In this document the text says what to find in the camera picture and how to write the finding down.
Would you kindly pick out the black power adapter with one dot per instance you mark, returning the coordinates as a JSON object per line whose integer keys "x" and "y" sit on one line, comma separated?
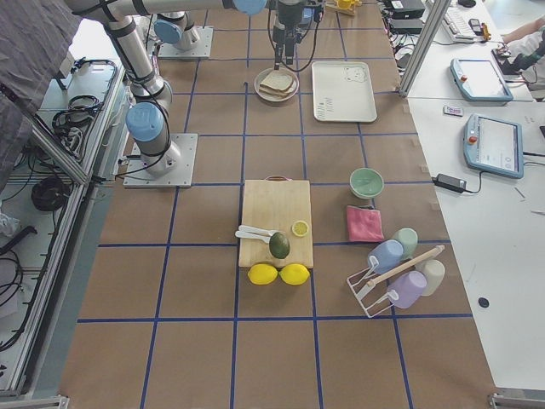
{"x": 451, "y": 183}

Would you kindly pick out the white plastic knife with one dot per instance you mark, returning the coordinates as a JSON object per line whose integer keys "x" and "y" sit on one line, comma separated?
{"x": 249, "y": 232}

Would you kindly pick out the pink cloth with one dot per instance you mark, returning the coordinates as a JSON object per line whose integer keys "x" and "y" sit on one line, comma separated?
{"x": 364, "y": 225}

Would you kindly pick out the lemon slice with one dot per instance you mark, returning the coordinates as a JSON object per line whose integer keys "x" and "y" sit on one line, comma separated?
{"x": 300, "y": 228}

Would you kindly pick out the teach pendant tablet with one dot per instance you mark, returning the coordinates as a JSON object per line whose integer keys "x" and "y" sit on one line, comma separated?
{"x": 493, "y": 145}
{"x": 480, "y": 81}

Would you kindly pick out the bread slice from board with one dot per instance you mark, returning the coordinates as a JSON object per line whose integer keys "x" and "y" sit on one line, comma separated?
{"x": 276, "y": 79}

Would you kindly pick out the white wire cup rack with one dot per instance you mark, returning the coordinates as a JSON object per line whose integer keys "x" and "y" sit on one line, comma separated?
{"x": 370, "y": 290}

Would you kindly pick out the light green bowl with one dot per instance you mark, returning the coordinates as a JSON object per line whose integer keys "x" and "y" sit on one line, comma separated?
{"x": 366, "y": 183}

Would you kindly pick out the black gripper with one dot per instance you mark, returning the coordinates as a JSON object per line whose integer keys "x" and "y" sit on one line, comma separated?
{"x": 283, "y": 33}

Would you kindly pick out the beige cup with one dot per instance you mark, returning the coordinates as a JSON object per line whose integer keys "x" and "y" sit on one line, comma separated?
{"x": 434, "y": 272}

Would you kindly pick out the avocado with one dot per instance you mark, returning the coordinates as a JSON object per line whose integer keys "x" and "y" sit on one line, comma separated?
{"x": 279, "y": 245}

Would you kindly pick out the green cup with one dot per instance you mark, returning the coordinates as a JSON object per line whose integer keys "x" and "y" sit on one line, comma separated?
{"x": 408, "y": 238}

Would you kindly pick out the bread slice on plate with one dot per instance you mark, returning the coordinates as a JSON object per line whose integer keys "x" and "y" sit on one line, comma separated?
{"x": 277, "y": 95}

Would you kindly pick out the wooden cutting board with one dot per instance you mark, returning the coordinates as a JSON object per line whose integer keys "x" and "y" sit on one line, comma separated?
{"x": 276, "y": 205}

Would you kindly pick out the white round plate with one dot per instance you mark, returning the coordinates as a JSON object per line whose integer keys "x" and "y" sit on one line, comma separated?
{"x": 262, "y": 74}

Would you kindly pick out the white Taiji Bear tray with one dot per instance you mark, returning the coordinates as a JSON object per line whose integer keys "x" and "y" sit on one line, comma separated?
{"x": 342, "y": 92}

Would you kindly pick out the blue cup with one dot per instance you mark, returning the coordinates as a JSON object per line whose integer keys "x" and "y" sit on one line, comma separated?
{"x": 385, "y": 256}

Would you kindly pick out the yellow lemon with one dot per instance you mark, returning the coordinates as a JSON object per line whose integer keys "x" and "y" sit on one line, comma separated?
{"x": 294, "y": 274}
{"x": 262, "y": 274}

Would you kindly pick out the purple cup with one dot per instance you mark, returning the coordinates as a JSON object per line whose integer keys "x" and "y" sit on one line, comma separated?
{"x": 406, "y": 289}

